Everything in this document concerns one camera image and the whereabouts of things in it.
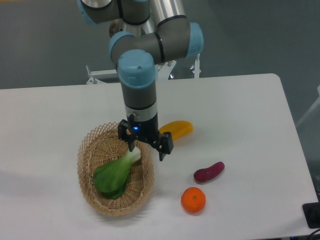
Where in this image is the black device at table edge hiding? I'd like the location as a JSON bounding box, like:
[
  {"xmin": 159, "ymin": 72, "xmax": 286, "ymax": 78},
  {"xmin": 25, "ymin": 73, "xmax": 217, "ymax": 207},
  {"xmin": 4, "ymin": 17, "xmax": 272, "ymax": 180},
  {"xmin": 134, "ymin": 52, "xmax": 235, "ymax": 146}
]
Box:
[{"xmin": 302, "ymin": 202, "xmax": 320, "ymax": 229}]

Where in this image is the green bok choy vegetable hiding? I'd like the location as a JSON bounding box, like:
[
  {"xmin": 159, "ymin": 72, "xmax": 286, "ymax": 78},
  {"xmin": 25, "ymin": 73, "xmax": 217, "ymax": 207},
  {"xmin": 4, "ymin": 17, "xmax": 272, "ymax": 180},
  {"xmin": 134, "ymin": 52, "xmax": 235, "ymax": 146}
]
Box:
[{"xmin": 93, "ymin": 147, "xmax": 141, "ymax": 200}]

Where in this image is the orange tangerine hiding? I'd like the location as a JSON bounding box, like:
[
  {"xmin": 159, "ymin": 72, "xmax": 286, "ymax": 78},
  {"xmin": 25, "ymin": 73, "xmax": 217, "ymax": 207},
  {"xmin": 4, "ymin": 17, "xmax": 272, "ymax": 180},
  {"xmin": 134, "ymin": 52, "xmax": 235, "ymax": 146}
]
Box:
[{"xmin": 180, "ymin": 187, "xmax": 206, "ymax": 214}]

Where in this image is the yellow mango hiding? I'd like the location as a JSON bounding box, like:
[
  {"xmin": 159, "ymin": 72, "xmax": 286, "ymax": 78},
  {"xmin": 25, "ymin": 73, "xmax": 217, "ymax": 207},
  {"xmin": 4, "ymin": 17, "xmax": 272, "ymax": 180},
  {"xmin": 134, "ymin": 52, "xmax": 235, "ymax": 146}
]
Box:
[{"xmin": 159, "ymin": 120, "xmax": 194, "ymax": 141}]

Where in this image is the white frame at right edge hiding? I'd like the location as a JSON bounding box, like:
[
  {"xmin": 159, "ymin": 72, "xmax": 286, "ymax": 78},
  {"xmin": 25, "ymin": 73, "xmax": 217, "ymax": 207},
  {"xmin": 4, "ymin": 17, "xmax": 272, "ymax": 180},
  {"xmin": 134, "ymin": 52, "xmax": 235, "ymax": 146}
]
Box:
[{"xmin": 295, "ymin": 85, "xmax": 320, "ymax": 128}]

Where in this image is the purple sweet potato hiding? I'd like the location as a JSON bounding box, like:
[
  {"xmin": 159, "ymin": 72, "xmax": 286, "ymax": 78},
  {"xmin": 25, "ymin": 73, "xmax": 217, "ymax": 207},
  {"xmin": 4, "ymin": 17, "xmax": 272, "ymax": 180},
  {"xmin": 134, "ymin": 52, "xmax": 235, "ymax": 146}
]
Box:
[{"xmin": 193, "ymin": 161, "xmax": 225, "ymax": 183}]

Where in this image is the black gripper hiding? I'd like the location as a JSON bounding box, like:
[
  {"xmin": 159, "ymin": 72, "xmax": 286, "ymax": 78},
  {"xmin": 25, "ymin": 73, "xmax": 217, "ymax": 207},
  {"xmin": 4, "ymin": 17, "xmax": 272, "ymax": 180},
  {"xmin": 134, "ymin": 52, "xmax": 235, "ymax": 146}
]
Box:
[{"xmin": 117, "ymin": 113, "xmax": 174, "ymax": 161}]

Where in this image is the woven wicker basket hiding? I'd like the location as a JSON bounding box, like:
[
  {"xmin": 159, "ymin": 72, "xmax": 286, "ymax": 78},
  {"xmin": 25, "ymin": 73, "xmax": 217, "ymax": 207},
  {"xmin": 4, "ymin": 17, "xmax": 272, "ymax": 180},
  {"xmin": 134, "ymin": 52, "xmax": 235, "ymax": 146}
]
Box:
[{"xmin": 77, "ymin": 122, "xmax": 154, "ymax": 217}]

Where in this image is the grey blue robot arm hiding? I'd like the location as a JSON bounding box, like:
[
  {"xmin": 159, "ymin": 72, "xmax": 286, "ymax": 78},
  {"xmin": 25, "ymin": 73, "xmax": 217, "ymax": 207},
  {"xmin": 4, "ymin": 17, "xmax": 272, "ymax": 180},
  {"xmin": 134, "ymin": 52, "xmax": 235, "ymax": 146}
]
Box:
[{"xmin": 77, "ymin": 0, "xmax": 204, "ymax": 159}]

